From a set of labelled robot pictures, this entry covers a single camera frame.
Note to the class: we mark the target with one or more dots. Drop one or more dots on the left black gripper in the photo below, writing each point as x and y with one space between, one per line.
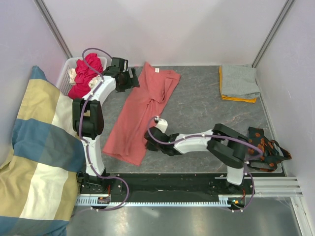
132 83

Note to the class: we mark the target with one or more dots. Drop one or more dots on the aluminium frame post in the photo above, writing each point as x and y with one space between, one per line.
53 27
288 4

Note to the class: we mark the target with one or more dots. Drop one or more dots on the blue yellow checked pillow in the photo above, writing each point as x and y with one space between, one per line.
38 180

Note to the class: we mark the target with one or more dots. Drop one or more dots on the left aluminium frame post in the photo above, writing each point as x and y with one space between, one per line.
53 27

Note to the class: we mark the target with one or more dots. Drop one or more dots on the floral dark bag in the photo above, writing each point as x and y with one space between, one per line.
272 155

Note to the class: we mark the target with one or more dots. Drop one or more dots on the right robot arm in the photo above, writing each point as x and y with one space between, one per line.
226 144

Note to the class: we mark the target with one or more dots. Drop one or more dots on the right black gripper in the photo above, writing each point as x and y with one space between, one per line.
151 147

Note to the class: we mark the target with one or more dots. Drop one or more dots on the cream t shirt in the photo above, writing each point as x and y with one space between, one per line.
92 82

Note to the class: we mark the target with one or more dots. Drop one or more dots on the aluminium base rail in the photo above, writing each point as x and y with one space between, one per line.
277 187

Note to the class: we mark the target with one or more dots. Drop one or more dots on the salmon pink t shirt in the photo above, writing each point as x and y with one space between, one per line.
126 141

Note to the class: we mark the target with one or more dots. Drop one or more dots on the white plastic laundry basket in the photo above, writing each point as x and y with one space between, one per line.
63 81

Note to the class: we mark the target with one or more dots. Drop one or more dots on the magenta t shirt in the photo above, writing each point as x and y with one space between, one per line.
84 74

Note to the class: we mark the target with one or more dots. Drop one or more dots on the right aluminium frame post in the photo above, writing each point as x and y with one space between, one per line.
288 4

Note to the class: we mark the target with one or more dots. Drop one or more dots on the grey slotted cable duct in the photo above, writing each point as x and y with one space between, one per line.
96 201

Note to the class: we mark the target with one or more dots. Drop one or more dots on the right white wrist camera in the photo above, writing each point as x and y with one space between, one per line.
161 124

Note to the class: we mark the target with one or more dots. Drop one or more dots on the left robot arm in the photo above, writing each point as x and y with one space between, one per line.
88 122

